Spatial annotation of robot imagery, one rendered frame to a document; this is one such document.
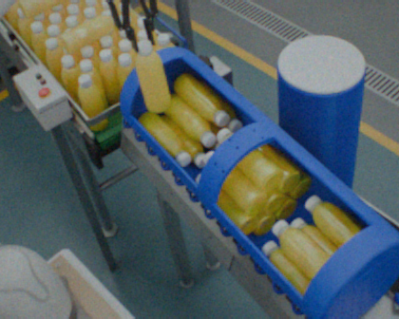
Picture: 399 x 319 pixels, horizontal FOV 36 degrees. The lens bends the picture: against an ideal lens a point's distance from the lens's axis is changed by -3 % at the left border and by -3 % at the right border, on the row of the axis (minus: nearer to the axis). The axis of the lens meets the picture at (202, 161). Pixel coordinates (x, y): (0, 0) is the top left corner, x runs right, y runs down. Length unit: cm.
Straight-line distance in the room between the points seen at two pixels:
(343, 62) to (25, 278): 120
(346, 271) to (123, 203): 185
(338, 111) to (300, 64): 19
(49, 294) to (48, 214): 172
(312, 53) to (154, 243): 124
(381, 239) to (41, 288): 73
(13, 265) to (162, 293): 143
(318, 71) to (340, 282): 86
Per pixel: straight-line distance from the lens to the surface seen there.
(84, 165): 256
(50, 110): 197
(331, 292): 135
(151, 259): 283
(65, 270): 166
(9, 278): 137
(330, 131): 206
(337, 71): 200
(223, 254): 177
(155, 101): 169
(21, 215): 316
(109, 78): 208
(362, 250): 135
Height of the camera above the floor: 237
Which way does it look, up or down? 49 degrees down
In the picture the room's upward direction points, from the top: 9 degrees counter-clockwise
